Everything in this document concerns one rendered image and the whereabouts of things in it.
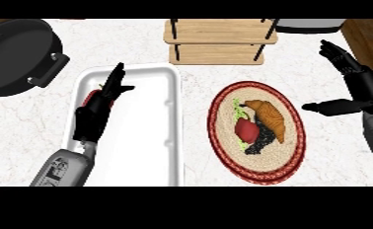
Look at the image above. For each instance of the brown wooden cabinet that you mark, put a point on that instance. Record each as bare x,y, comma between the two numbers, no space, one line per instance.
359,38

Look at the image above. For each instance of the black grape bunch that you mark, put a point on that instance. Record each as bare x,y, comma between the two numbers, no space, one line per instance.
260,140

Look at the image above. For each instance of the black pan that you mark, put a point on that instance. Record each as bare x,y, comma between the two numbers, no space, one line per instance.
23,57

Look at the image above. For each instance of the wooden tiered shelf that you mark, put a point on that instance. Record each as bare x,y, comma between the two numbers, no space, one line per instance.
218,42

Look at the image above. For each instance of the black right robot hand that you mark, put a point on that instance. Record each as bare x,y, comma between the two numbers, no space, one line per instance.
350,85

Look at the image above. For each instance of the oval woven red-rimmed placemat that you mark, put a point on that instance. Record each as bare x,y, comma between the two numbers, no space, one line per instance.
256,132

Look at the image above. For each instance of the white rectangular tray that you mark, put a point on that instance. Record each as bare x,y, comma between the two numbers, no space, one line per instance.
140,124

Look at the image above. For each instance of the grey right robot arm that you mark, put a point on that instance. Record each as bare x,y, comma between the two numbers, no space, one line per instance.
367,127

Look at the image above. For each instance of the red radish with leaves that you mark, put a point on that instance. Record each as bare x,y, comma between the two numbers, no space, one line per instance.
244,128

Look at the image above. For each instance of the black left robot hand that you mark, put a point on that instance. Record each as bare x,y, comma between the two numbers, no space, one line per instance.
97,114

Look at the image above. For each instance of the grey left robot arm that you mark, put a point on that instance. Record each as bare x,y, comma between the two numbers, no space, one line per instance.
61,168

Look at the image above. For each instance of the red apple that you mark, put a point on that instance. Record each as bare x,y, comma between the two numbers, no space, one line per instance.
89,98

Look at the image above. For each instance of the grey appliance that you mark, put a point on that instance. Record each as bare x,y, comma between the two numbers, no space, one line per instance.
309,25

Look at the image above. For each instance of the brown croissant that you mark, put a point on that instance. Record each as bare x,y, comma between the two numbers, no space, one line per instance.
271,117

